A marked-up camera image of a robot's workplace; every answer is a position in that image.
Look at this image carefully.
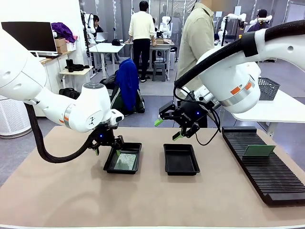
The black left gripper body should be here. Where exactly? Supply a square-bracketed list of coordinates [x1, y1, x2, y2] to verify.
[91, 127, 118, 146]

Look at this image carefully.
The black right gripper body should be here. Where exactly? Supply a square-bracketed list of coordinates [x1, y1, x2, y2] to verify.
[174, 101, 209, 131]

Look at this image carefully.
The black ESD tray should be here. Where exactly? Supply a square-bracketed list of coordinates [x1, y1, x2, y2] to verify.
[163, 143, 201, 177]
[103, 142, 142, 175]

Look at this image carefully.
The green circuit board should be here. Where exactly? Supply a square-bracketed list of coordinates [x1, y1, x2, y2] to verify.
[243, 144, 277, 157]
[113, 153, 139, 171]

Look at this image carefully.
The dark green-striped jacket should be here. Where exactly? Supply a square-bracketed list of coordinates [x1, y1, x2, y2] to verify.
[110, 85, 146, 117]

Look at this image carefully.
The grey step stool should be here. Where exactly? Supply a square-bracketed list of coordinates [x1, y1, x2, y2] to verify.
[152, 62, 168, 83]

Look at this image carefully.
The blue jacket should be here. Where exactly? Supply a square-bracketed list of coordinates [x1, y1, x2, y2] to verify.
[115, 59, 140, 112]

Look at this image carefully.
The black metal chair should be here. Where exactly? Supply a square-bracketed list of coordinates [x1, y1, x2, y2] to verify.
[99, 75, 117, 91]

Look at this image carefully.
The black backpack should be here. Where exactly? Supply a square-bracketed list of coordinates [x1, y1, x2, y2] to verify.
[59, 87, 81, 100]

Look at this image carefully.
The grey workbench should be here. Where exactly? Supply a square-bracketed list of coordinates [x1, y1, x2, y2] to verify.
[125, 39, 176, 80]

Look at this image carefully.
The small wood-top side table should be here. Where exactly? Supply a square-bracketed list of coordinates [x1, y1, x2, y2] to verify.
[59, 66, 94, 91]

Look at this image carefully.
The person in beige shirt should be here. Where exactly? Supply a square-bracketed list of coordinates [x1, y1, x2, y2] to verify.
[176, 0, 215, 128]

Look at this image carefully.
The person in white shirt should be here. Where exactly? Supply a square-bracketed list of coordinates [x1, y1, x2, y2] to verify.
[128, 0, 157, 83]

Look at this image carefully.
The grey mesh basket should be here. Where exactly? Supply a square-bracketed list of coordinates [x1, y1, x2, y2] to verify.
[258, 77, 281, 102]

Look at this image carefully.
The white side table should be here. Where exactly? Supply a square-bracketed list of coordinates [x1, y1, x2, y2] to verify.
[232, 90, 305, 137]

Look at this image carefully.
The white cabinet desk wooden top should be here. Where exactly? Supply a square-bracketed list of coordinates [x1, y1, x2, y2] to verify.
[30, 51, 72, 118]

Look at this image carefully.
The white office desk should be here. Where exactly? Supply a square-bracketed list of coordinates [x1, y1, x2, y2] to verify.
[88, 42, 126, 73]

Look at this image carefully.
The white air purifier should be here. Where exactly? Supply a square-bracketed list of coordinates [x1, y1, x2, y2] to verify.
[0, 94, 33, 139]

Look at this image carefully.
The black slotted board rack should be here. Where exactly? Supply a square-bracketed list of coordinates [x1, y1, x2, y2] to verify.
[221, 125, 305, 206]

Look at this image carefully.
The silver laptop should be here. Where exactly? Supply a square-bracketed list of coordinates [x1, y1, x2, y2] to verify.
[95, 32, 109, 43]

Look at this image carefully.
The small cardboard box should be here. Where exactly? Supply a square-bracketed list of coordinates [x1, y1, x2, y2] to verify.
[54, 37, 68, 54]

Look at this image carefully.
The seated person dark top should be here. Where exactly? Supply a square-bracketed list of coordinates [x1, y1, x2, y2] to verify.
[91, 14, 104, 34]

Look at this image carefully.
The purple cloth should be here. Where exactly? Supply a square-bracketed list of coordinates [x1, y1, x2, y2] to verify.
[51, 22, 78, 44]

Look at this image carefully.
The person in dark jacket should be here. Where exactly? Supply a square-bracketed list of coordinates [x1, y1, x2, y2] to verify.
[247, 9, 269, 32]

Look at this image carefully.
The black computer monitor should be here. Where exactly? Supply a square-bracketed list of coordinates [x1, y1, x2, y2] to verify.
[1, 21, 58, 59]

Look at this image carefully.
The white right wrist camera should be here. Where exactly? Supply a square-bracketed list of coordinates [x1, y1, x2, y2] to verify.
[192, 89, 221, 109]

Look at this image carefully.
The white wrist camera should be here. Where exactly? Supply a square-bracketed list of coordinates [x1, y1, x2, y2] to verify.
[192, 89, 221, 109]
[110, 109, 125, 125]

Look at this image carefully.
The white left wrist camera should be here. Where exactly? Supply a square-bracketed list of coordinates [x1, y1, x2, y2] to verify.
[110, 109, 125, 125]

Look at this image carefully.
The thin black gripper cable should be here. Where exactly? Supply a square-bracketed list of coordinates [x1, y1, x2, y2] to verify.
[173, 85, 223, 146]

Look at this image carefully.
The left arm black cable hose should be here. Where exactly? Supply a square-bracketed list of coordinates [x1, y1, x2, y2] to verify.
[23, 102, 101, 164]

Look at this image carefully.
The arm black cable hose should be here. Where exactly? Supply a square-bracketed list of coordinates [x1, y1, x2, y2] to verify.
[173, 20, 305, 91]
[23, 102, 101, 164]

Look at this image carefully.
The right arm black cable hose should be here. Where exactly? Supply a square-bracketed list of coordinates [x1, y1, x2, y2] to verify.
[173, 20, 305, 91]

